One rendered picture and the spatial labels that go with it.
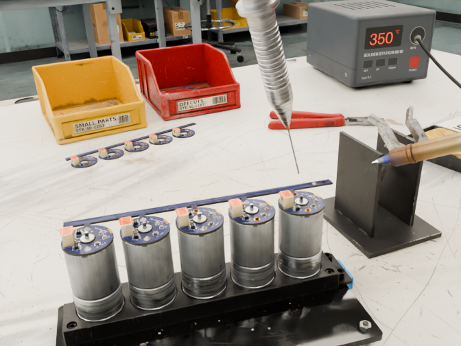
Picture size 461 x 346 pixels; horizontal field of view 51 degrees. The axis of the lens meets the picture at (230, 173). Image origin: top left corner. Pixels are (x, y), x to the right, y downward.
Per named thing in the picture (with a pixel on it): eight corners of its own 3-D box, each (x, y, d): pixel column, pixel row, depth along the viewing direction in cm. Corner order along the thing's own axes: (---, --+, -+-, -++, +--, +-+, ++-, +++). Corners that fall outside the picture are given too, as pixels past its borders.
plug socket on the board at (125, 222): (138, 234, 24) (137, 223, 23) (121, 237, 24) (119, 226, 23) (137, 226, 24) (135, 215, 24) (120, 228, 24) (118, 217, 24)
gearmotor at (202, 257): (232, 305, 26) (228, 226, 24) (187, 315, 26) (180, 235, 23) (221, 278, 28) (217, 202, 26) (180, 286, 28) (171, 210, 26)
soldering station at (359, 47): (427, 84, 66) (439, 10, 62) (351, 93, 63) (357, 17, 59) (370, 60, 79) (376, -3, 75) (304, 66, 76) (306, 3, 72)
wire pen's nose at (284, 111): (270, 130, 22) (263, 102, 21) (283, 115, 22) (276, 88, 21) (290, 134, 21) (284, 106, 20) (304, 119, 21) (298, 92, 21)
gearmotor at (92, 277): (127, 328, 25) (114, 246, 23) (79, 338, 24) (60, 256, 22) (124, 298, 27) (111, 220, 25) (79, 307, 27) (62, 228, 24)
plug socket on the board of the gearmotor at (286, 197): (298, 206, 26) (298, 195, 25) (282, 209, 25) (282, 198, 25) (292, 200, 26) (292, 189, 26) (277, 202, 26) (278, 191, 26)
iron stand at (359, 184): (343, 279, 35) (410, 224, 27) (297, 178, 39) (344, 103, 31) (410, 258, 37) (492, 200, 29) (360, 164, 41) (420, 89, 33)
